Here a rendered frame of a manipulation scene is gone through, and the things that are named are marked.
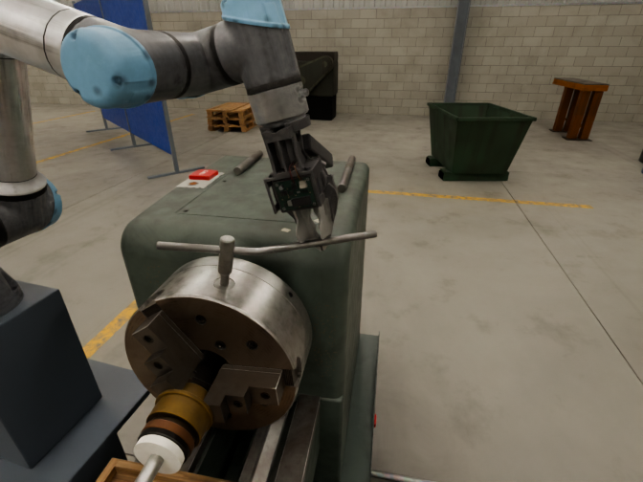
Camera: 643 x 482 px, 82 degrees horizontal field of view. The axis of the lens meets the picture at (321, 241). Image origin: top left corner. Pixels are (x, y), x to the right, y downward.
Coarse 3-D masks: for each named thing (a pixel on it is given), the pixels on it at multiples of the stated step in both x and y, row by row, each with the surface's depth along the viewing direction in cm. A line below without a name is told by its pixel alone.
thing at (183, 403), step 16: (192, 384) 57; (160, 400) 54; (176, 400) 53; (192, 400) 54; (160, 416) 52; (176, 416) 51; (192, 416) 52; (208, 416) 55; (144, 432) 50; (160, 432) 49; (176, 432) 50; (192, 432) 52; (192, 448) 52
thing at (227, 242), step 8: (224, 240) 55; (232, 240) 55; (224, 248) 55; (232, 248) 56; (224, 256) 56; (232, 256) 57; (224, 264) 57; (232, 264) 57; (224, 272) 57; (232, 272) 59; (224, 280) 59
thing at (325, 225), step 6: (324, 204) 57; (318, 210) 57; (324, 210) 57; (318, 216) 58; (324, 216) 57; (330, 216) 58; (324, 222) 57; (330, 222) 58; (324, 228) 56; (330, 228) 58; (324, 234) 56; (330, 234) 59; (324, 246) 60
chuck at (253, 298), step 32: (160, 288) 63; (192, 288) 58; (256, 288) 61; (192, 320) 59; (224, 320) 57; (256, 320) 56; (288, 320) 62; (128, 352) 65; (224, 352) 61; (256, 352) 59; (288, 352) 59; (256, 416) 67
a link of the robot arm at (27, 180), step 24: (0, 72) 61; (24, 72) 65; (0, 96) 63; (24, 96) 66; (0, 120) 65; (24, 120) 68; (0, 144) 67; (24, 144) 70; (0, 168) 70; (24, 168) 72; (0, 192) 71; (24, 192) 74; (48, 192) 81; (0, 216) 72; (24, 216) 76; (48, 216) 81
